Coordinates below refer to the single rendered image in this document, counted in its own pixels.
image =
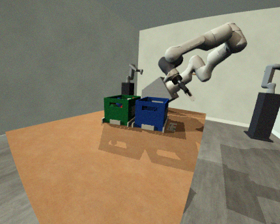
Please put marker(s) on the blue crate with dividers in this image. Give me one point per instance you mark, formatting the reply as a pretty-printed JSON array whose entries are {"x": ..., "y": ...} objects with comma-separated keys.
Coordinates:
[{"x": 150, "y": 113}]

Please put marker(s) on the green crate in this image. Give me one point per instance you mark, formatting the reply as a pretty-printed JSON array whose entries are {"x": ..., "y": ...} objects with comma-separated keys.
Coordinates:
[{"x": 124, "y": 113}]

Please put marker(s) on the beige paper pick list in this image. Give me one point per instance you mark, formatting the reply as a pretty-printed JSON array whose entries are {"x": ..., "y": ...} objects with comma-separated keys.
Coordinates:
[{"x": 172, "y": 126}]

